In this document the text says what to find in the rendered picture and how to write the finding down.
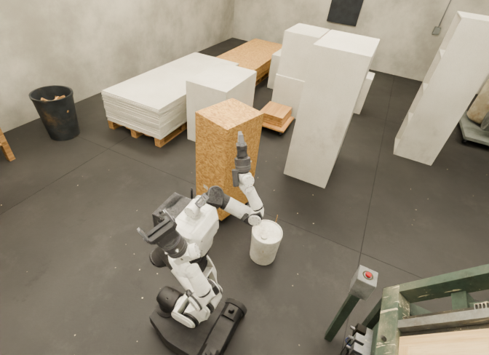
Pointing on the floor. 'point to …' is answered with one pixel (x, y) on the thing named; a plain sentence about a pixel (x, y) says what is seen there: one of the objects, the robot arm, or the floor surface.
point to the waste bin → (57, 111)
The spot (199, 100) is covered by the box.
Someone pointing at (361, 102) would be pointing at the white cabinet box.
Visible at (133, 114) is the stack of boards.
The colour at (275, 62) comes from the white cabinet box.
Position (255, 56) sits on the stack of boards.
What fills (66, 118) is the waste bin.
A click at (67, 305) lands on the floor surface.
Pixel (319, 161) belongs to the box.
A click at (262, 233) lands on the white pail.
